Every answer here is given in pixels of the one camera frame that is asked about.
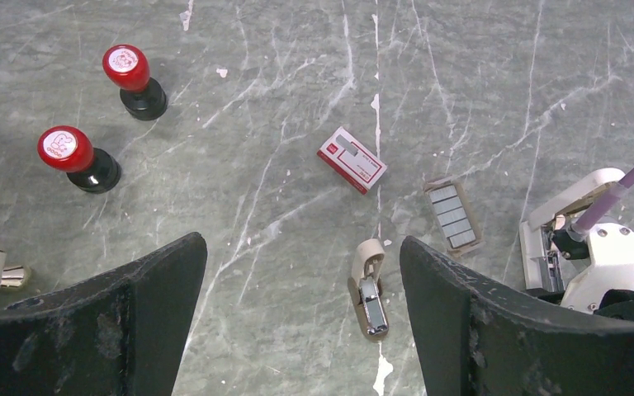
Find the red staple box sleeve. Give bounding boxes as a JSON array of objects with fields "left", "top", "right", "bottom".
[{"left": 316, "top": 126, "right": 387, "bottom": 195}]

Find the staple tray with staples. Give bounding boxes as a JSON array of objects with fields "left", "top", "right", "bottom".
[{"left": 423, "top": 177, "right": 485, "bottom": 258}]

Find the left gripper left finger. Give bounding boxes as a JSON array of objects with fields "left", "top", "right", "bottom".
[{"left": 0, "top": 232, "right": 208, "bottom": 395}]

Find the long white stapler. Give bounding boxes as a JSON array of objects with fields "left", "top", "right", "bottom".
[{"left": 519, "top": 167, "right": 625, "bottom": 295}]

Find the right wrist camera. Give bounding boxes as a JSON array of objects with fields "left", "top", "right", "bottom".
[{"left": 554, "top": 217, "right": 634, "bottom": 314}]

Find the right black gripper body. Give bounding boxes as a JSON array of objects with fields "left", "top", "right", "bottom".
[{"left": 524, "top": 286, "right": 634, "bottom": 323}]

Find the red stamp near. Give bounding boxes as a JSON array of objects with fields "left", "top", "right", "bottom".
[{"left": 37, "top": 125, "right": 122, "bottom": 194}]

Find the red stamp far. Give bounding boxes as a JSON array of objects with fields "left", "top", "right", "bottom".
[{"left": 102, "top": 44, "right": 168, "bottom": 121}]

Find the red stamp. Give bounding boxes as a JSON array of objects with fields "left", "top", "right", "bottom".
[
  {"left": 102, "top": 44, "right": 168, "bottom": 121},
  {"left": 37, "top": 125, "right": 122, "bottom": 194}
]

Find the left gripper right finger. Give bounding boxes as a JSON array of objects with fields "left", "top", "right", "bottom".
[{"left": 400, "top": 236, "right": 634, "bottom": 395}]

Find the small beige stapler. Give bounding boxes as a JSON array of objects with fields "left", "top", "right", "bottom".
[{"left": 348, "top": 238, "right": 389, "bottom": 342}]

